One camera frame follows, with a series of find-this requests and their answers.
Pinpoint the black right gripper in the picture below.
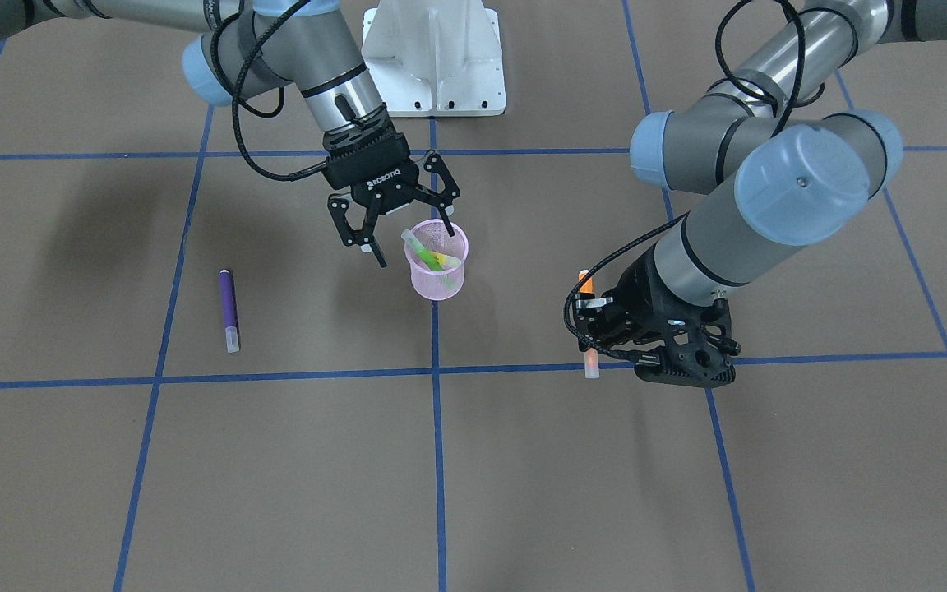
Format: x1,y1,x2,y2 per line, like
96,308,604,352
323,115,461,267

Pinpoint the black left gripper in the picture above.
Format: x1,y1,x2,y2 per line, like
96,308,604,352
574,248,741,389

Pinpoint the green highlighter pen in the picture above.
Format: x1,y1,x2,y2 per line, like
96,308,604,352
401,229,463,272

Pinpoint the yellow highlighter pen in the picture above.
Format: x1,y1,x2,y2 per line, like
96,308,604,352
423,251,447,272

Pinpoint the orange highlighter pen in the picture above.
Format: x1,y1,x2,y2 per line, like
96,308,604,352
577,269,601,380

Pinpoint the purple highlighter pen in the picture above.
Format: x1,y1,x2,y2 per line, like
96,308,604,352
218,269,241,354

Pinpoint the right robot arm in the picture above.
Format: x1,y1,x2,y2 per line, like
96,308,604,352
0,1,460,265

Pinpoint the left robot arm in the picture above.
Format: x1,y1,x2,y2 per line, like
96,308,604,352
563,1,947,387

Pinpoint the pink mesh pen holder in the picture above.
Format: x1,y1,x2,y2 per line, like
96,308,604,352
401,219,469,301

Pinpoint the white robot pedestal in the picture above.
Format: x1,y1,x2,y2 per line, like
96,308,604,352
362,1,507,118

